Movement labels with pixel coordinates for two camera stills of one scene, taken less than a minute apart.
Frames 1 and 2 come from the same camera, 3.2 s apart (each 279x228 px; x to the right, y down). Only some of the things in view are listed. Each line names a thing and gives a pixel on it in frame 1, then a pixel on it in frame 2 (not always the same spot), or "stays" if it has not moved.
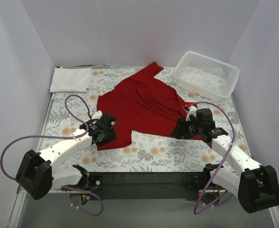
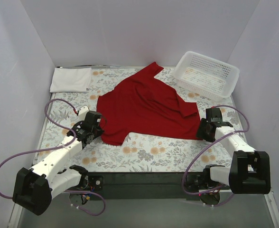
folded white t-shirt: (71, 80) stays
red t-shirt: (142, 102) stays
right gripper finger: (177, 132) to (203, 131)
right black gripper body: (180, 129) to (201, 130)
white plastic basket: (209, 77) stays
